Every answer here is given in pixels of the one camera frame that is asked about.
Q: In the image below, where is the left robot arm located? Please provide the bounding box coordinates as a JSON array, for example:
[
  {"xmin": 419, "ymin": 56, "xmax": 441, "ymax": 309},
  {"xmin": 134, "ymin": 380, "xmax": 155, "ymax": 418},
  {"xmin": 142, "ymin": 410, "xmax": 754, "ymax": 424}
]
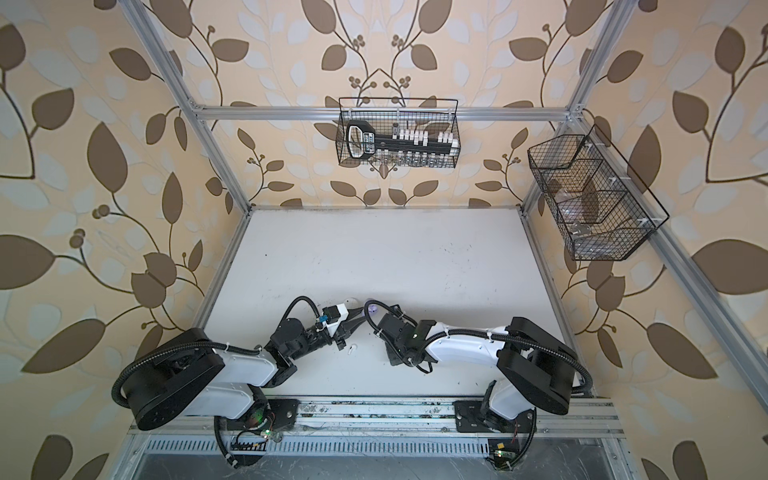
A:
[{"xmin": 111, "ymin": 296, "xmax": 369, "ymax": 431}]

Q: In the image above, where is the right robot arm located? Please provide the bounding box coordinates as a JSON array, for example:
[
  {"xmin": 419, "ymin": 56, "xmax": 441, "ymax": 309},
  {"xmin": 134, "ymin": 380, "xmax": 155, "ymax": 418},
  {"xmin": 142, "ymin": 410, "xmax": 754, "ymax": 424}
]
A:
[{"xmin": 363, "ymin": 299, "xmax": 594, "ymax": 421}]

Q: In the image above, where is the black tool with white bits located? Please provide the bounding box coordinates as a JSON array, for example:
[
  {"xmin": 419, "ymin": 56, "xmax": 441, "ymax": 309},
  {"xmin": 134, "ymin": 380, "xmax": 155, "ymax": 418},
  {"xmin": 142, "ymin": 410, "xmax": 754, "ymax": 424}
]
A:
[{"xmin": 336, "ymin": 119, "xmax": 461, "ymax": 166}]

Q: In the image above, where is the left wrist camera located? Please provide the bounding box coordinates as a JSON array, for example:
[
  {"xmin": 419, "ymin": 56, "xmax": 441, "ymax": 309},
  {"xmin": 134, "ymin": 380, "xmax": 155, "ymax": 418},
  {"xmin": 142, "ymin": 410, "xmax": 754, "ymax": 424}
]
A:
[{"xmin": 321, "ymin": 303, "xmax": 349, "ymax": 329}]

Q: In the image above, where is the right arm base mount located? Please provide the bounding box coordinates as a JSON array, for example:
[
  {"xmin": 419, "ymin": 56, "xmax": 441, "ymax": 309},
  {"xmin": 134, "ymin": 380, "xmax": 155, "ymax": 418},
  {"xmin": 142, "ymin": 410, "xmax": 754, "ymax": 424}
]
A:
[{"xmin": 453, "ymin": 400, "xmax": 534, "ymax": 434}]

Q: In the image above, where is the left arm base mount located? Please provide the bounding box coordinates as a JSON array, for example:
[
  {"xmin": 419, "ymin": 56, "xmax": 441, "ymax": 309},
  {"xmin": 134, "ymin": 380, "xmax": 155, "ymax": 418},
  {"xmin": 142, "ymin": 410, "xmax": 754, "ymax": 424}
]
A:
[{"xmin": 215, "ymin": 398, "xmax": 300, "ymax": 431}]

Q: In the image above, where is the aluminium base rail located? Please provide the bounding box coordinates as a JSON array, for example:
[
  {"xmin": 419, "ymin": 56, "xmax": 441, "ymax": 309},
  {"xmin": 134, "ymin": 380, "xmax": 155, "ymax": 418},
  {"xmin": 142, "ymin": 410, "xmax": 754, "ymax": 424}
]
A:
[{"xmin": 127, "ymin": 395, "xmax": 625, "ymax": 436}]

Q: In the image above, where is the black wire basket centre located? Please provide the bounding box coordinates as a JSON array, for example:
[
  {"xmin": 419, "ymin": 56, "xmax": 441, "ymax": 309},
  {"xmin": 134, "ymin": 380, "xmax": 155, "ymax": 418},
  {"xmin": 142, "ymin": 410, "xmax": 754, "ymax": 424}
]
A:
[{"xmin": 335, "ymin": 95, "xmax": 462, "ymax": 169}]

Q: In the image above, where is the black wire basket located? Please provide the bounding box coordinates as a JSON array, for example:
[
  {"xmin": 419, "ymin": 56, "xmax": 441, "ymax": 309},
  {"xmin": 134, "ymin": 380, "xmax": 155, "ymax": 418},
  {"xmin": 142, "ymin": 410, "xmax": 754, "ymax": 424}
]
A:
[
  {"xmin": 335, "ymin": 95, "xmax": 462, "ymax": 169},
  {"xmin": 527, "ymin": 126, "xmax": 670, "ymax": 261}
]

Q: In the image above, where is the black wire basket right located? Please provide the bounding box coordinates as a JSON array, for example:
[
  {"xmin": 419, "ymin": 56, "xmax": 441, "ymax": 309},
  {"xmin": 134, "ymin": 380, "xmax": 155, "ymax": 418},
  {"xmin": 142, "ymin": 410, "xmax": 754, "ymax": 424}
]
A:
[{"xmin": 527, "ymin": 126, "xmax": 670, "ymax": 261}]

